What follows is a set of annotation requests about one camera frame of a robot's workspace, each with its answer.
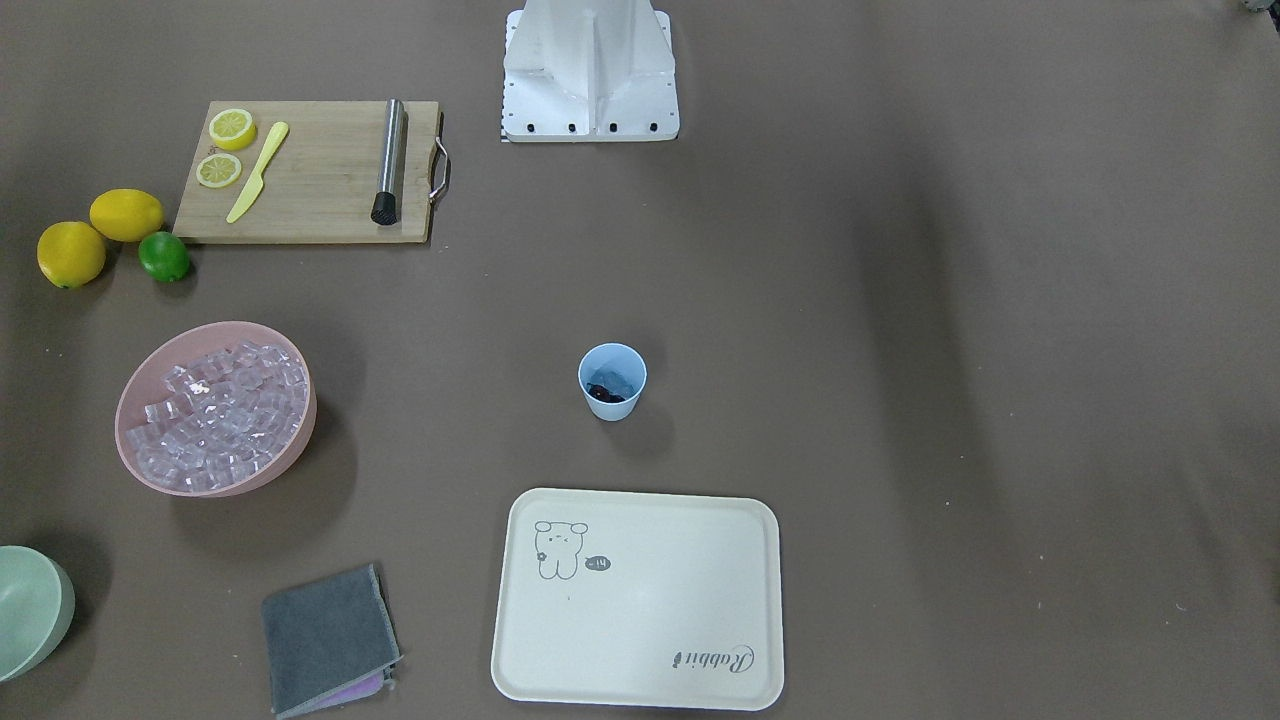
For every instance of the dark cherry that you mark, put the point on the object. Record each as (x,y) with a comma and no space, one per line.
(603,394)

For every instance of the light blue cup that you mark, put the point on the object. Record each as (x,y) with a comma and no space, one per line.
(611,378)

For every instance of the pink bowl of ice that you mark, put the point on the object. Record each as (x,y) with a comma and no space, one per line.
(216,411)

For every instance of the cream serving tray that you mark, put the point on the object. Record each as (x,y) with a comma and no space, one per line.
(640,599)

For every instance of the wooden cutting board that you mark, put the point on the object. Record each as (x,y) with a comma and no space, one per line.
(321,183)

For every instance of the yellow plastic knife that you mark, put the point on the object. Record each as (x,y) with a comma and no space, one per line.
(255,182)

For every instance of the lemon half slice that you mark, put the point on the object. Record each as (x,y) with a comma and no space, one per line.
(232,129)

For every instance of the green lime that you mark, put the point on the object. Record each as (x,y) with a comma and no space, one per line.
(164,256)

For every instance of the mint green bowl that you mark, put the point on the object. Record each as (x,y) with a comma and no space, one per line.
(37,604)

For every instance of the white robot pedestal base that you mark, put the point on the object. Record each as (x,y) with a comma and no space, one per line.
(589,71)

